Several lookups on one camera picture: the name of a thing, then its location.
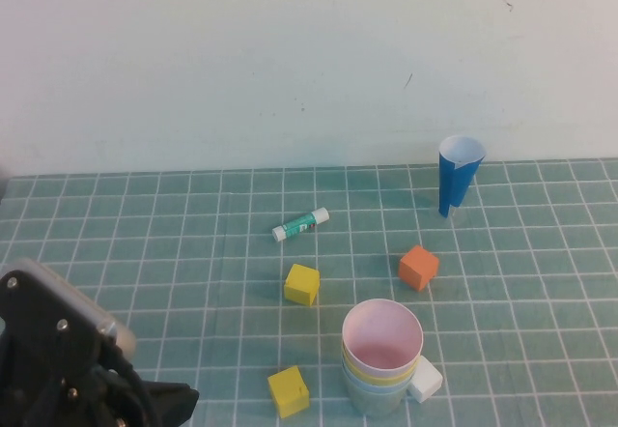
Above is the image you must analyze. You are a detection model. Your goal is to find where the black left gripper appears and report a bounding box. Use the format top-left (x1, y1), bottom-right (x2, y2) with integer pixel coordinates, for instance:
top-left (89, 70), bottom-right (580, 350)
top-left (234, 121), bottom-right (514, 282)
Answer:
top-left (0, 365), bottom-right (200, 427)

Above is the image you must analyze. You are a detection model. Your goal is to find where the light blue plastic cup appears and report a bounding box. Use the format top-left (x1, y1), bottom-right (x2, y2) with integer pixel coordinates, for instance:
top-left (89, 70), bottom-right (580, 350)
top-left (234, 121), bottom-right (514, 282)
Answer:
top-left (341, 361), bottom-right (418, 394)

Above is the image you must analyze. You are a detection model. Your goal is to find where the yellow plastic cup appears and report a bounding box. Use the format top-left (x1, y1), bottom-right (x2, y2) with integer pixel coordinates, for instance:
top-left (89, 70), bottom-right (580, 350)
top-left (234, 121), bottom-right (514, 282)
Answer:
top-left (340, 339), bottom-right (421, 385)

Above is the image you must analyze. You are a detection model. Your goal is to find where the pink plastic cup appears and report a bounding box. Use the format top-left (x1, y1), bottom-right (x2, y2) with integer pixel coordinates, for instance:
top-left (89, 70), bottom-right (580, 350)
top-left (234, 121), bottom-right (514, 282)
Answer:
top-left (341, 298), bottom-right (425, 377)

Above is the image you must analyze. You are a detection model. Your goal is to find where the yellow foam cube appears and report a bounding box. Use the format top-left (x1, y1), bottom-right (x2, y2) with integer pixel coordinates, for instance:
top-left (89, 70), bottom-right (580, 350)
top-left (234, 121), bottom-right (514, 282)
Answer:
top-left (267, 365), bottom-right (311, 419)
top-left (283, 263), bottom-right (322, 308)

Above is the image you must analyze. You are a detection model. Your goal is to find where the green plastic cup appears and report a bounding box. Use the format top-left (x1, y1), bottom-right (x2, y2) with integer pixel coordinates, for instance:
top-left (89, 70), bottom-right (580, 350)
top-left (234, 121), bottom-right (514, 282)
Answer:
top-left (344, 373), bottom-right (412, 417)

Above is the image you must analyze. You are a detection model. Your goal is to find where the green and white glue stick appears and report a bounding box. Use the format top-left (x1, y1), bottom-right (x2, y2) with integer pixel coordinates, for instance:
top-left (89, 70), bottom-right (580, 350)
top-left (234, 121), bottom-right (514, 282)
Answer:
top-left (271, 207), bottom-right (330, 243)

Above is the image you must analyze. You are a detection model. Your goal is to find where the white foam cube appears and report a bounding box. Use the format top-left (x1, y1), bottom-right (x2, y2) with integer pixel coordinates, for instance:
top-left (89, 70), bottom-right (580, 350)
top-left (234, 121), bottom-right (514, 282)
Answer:
top-left (407, 355), bottom-right (444, 404)

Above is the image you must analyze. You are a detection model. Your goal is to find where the orange foam cube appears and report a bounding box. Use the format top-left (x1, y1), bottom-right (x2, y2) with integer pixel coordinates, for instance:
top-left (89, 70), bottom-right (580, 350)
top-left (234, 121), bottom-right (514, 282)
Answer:
top-left (398, 245), bottom-right (440, 294)

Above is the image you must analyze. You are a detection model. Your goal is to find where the blue paper cone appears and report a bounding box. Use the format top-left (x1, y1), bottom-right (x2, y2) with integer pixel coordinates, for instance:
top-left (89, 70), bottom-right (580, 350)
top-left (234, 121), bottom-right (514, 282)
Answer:
top-left (437, 134), bottom-right (487, 218)

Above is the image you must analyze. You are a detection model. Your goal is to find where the teal checked tablecloth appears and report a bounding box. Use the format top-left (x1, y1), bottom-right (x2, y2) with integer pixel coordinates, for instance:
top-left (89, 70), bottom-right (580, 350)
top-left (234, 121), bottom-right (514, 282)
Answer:
top-left (0, 157), bottom-right (618, 427)

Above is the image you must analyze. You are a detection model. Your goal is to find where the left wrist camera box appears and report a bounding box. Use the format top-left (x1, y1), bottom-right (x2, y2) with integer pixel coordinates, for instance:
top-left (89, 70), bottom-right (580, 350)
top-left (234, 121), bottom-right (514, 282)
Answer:
top-left (0, 257), bottom-right (138, 366)

